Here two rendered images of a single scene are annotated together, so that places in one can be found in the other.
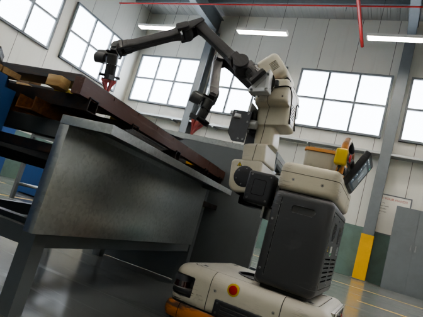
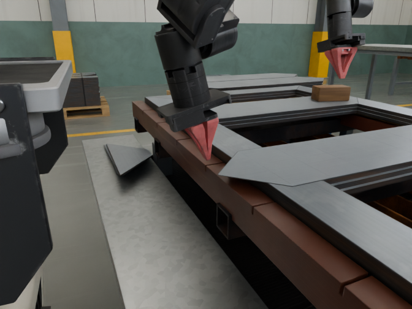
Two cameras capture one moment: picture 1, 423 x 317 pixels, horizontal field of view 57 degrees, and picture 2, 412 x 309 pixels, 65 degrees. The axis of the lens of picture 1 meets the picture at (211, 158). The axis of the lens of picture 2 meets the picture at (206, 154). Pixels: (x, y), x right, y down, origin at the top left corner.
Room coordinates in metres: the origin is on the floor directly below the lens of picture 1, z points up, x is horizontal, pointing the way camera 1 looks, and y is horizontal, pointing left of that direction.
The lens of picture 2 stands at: (2.35, -0.22, 1.07)
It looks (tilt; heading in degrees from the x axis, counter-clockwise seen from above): 20 degrees down; 134
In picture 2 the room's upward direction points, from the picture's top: straight up
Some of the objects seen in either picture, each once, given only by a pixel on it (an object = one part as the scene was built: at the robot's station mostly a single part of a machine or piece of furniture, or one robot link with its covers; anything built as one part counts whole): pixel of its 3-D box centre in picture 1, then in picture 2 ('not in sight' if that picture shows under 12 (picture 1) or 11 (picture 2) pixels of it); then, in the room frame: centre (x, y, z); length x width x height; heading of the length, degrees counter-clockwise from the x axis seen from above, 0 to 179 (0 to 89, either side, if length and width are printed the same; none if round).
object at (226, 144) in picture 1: (207, 147); not in sight; (3.16, 0.06, 1.03); 1.30 x 0.60 x 0.04; 68
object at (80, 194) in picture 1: (146, 202); not in sight; (1.82, 0.23, 0.48); 1.30 x 0.04 x 0.35; 158
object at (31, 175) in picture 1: (42, 180); not in sight; (6.67, 2.66, 0.29); 0.61 x 0.43 x 0.57; 63
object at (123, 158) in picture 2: (131, 138); (129, 155); (1.47, 0.32, 0.70); 0.39 x 0.12 x 0.04; 158
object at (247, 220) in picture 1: (175, 205); not in sight; (2.90, 0.16, 0.51); 1.30 x 0.04 x 1.01; 68
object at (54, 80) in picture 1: (58, 82); not in sight; (1.31, 0.58, 0.79); 0.06 x 0.05 x 0.04; 68
